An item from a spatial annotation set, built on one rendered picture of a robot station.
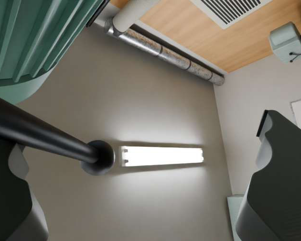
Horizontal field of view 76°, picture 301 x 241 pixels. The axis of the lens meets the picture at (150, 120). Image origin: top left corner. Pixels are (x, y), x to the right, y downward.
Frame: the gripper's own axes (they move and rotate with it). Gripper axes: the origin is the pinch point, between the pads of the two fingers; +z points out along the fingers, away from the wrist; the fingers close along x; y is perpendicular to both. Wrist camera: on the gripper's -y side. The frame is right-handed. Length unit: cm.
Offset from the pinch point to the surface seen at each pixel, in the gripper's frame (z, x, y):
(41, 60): 6.4, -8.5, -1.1
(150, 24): 210, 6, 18
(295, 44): 174, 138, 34
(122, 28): 187, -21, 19
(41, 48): 5.7, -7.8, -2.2
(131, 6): 176, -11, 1
